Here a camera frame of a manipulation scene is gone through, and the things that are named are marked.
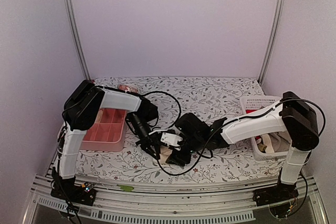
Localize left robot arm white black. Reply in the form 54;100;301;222
55;80;158;200

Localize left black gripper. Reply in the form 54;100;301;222
129;113;161;161

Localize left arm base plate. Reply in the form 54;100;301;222
50;182;97;206

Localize small patterned bowl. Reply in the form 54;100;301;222
117;84;139;93

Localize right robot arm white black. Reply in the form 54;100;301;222
175;91;324;201

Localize pink divided organizer box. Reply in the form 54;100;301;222
80;108;127;152

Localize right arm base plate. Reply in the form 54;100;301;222
253;184;299;206

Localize aluminium frame post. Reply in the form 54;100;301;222
64;0;91;80
258;0;285;86

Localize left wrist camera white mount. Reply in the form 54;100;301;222
149;130;183;150

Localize left aluminium frame post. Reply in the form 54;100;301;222
64;0;91;80

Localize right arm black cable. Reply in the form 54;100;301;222
156;121;229;177

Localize white plastic laundry basket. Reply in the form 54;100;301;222
239;95;291;161

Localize green tape piece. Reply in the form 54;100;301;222
117;184;134;192

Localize floral patterned table mat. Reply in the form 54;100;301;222
76;77;284;184

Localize red garment in basket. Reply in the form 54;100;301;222
245;110;260;115

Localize cream garment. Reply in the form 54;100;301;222
152;145;172;166

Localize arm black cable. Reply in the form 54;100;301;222
156;121;229;177
136;91;182;133

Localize aluminium front rail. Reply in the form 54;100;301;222
22;174;329;224

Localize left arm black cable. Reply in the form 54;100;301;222
136;91;182;133

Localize right aluminium frame post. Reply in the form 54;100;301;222
258;0;285;86

